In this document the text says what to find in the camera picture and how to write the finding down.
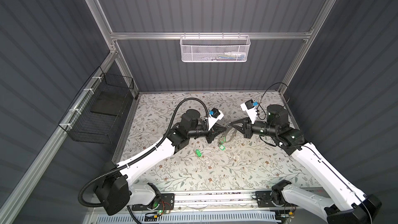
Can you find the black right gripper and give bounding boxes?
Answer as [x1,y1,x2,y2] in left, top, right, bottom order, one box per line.
[230,115,276,139]

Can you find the green key tag with key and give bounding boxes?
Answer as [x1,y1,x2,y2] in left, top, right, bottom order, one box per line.
[195,149,202,157]

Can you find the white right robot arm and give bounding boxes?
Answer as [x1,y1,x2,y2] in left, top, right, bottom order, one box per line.
[230,100,382,224]

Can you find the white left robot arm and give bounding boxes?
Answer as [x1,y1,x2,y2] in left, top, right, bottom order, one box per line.
[94,108,226,216]

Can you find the items in white basket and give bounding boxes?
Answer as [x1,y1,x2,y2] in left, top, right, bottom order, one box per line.
[203,51,247,61]

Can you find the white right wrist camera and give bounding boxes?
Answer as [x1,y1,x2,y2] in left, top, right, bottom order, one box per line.
[240,100,259,124]

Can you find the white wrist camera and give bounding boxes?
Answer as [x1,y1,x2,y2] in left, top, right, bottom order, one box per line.
[207,108,224,130]
[240,100,259,124]

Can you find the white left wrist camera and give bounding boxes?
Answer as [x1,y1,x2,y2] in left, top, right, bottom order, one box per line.
[207,108,224,130]

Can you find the thin black camera cable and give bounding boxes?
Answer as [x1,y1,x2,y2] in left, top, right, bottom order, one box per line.
[256,82,291,120]

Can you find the black corrugated cable conduit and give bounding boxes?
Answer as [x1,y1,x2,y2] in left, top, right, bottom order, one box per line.
[77,97,209,208]

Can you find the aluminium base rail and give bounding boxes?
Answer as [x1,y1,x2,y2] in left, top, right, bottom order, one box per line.
[93,188,324,214]

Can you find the white wire mesh basket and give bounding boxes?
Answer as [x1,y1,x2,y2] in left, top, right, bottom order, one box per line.
[179,38,251,63]

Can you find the white slotted cable duct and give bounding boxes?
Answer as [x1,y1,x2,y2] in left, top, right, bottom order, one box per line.
[94,211,282,224]

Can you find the black wire basket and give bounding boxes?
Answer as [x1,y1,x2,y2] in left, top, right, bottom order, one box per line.
[67,72,134,145]

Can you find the horizontal aluminium frame bar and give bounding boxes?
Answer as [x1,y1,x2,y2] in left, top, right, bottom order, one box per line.
[110,32,312,40]

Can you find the left side aluminium rail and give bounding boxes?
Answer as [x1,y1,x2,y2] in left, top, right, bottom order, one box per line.
[1,48,117,224]

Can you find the aluminium frame corner post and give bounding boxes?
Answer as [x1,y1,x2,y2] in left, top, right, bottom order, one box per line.
[278,0,337,96]

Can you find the left aluminium frame post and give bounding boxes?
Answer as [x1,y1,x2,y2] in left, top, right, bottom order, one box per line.
[85,0,134,78]

